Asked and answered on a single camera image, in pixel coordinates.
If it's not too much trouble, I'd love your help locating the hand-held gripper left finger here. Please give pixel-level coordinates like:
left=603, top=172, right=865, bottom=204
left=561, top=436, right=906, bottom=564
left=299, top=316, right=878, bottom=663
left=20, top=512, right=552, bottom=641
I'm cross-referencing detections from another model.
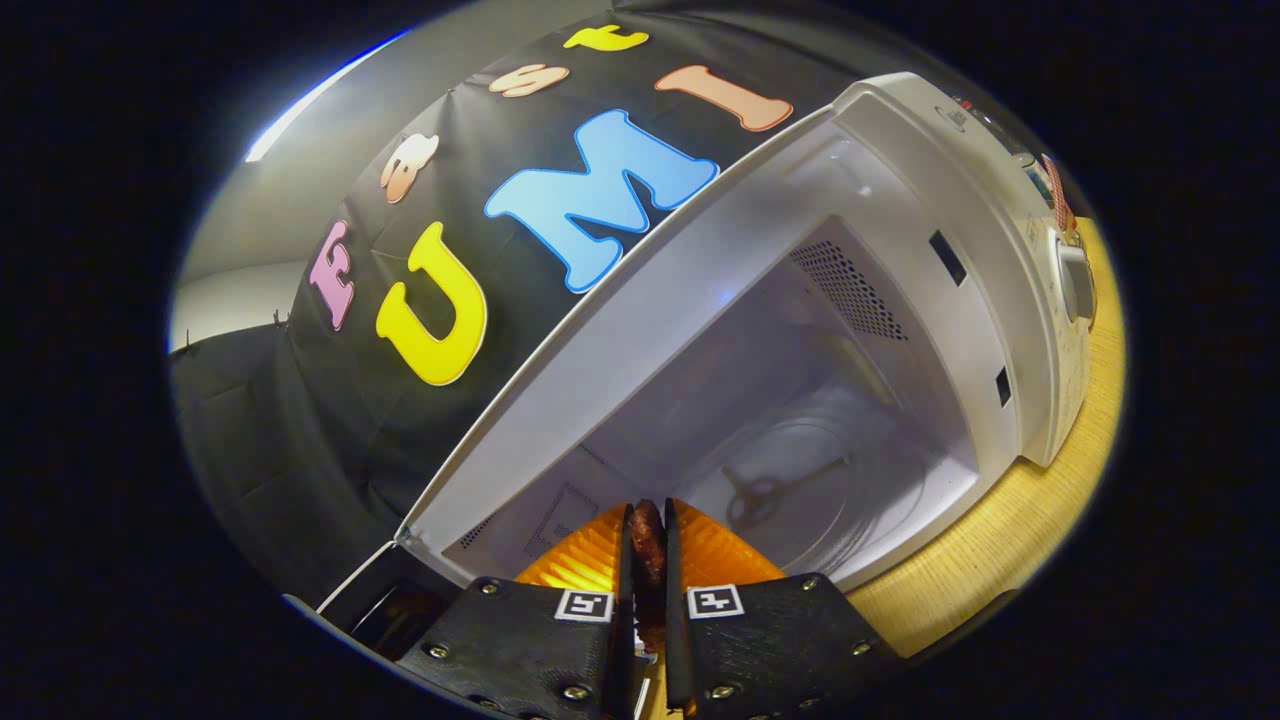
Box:
left=398, top=500, right=638, bottom=720

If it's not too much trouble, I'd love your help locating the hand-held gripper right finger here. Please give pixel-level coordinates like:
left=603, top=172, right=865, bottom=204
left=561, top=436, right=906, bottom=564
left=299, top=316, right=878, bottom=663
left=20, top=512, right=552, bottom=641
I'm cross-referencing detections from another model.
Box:
left=662, top=498, right=906, bottom=720

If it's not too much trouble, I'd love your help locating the dark red meat piece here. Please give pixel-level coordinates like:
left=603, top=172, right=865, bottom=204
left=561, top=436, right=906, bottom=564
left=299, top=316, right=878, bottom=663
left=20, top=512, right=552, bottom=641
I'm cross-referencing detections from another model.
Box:
left=628, top=499, right=669, bottom=656

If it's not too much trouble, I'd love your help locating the white toaster oven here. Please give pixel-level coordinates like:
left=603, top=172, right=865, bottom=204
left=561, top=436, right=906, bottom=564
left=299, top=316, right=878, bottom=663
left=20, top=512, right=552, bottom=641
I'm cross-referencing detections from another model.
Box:
left=315, top=72, right=1098, bottom=651

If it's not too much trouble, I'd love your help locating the glass turntable plate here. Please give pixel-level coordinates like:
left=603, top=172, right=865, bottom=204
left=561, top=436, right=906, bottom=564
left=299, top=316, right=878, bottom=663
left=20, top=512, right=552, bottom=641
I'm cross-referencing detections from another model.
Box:
left=700, top=415, right=901, bottom=576

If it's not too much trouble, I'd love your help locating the red striped straw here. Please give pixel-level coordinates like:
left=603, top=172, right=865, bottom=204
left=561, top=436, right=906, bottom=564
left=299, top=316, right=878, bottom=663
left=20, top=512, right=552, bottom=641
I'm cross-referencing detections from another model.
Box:
left=1040, top=153, right=1076, bottom=229

